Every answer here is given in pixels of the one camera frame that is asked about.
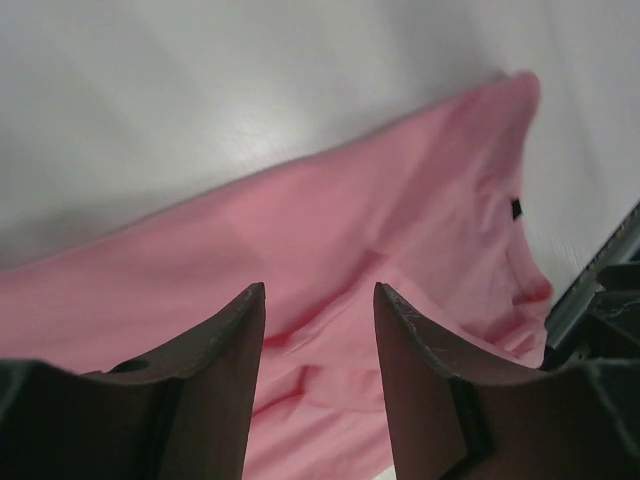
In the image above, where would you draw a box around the pink t shirt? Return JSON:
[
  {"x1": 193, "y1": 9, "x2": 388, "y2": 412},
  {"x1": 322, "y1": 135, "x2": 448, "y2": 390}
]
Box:
[{"x1": 1, "y1": 72, "x2": 553, "y2": 479}]

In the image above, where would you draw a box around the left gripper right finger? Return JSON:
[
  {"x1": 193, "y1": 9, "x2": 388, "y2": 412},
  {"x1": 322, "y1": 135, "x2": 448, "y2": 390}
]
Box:
[{"x1": 374, "y1": 284, "x2": 639, "y2": 479}]

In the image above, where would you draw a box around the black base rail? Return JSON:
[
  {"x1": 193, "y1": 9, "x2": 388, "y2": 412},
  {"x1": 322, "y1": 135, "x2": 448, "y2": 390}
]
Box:
[{"x1": 543, "y1": 206, "x2": 639, "y2": 371}]

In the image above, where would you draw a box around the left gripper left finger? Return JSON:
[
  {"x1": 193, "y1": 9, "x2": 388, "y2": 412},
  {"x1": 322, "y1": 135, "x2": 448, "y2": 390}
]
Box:
[{"x1": 1, "y1": 283, "x2": 266, "y2": 479}]

